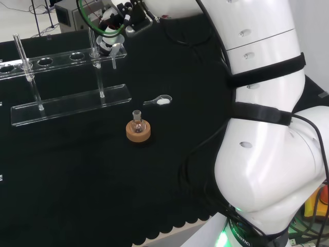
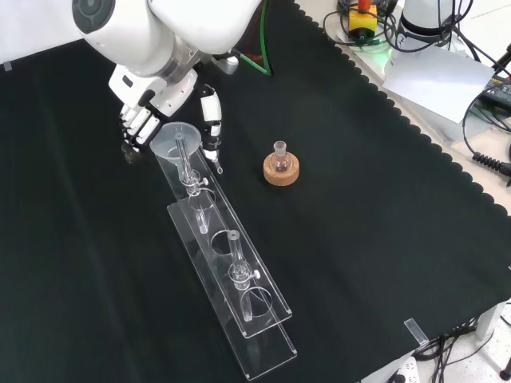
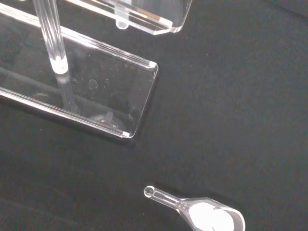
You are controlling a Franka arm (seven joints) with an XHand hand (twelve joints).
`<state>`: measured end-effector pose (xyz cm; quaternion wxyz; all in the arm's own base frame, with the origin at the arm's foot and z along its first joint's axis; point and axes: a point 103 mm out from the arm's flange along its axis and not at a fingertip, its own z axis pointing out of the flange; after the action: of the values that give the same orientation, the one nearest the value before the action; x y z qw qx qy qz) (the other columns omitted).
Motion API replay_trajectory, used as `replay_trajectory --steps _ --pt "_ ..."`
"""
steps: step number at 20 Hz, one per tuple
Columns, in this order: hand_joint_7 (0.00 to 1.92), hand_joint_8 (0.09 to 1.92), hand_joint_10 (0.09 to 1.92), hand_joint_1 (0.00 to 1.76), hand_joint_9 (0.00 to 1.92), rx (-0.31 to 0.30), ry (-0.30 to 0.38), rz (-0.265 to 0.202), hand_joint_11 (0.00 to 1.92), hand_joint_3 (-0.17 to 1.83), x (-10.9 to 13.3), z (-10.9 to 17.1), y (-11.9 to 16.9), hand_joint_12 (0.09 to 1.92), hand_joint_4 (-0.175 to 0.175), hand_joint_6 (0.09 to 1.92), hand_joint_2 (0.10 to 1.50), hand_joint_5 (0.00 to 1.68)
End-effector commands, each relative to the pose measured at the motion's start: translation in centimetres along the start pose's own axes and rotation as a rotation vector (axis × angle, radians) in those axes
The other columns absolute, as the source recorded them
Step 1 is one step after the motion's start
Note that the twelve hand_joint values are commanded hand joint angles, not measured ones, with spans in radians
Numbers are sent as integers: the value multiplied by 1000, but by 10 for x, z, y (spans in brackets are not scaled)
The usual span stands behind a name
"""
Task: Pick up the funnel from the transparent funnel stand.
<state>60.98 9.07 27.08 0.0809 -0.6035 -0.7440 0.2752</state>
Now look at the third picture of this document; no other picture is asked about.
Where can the clear acrylic funnel stand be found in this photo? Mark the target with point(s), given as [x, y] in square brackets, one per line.
[108, 79]

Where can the glass weighing funnel, white powder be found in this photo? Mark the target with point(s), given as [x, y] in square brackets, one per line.
[207, 214]

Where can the black bench cloth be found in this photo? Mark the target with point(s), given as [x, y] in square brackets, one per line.
[216, 108]

